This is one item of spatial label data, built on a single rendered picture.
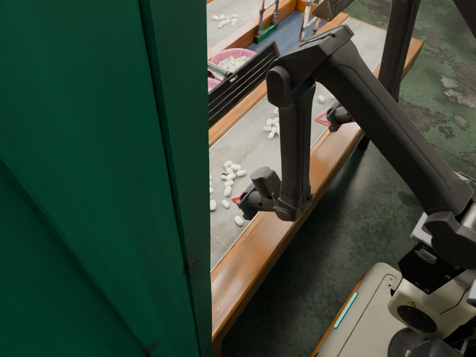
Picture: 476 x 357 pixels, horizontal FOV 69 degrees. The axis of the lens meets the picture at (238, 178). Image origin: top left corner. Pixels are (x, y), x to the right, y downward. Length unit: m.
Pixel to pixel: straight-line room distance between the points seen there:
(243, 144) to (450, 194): 0.86
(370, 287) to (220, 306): 0.84
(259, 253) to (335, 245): 1.01
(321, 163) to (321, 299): 0.82
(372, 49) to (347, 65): 1.43
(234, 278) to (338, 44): 0.68
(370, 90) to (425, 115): 2.44
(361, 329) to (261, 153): 0.80
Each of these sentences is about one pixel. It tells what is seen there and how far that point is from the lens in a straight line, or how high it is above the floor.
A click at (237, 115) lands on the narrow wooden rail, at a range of 1.38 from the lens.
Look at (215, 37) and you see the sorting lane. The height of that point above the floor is 0.74.
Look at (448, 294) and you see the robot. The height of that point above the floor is 0.89.
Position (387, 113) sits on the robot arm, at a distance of 0.56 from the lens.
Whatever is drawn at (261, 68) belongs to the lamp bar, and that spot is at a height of 1.08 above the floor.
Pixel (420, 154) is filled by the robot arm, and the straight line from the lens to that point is 0.58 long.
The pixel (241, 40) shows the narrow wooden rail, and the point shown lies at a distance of 1.86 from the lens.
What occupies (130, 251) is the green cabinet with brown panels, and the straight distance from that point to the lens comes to 0.20.
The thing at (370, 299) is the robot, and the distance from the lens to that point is 1.62.
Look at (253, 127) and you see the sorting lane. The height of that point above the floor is 0.74.
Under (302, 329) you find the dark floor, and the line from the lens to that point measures 1.79.
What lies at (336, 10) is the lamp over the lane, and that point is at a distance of 1.49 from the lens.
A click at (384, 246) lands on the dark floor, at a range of 2.10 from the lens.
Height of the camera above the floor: 1.70
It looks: 53 degrees down
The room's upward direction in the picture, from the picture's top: 5 degrees clockwise
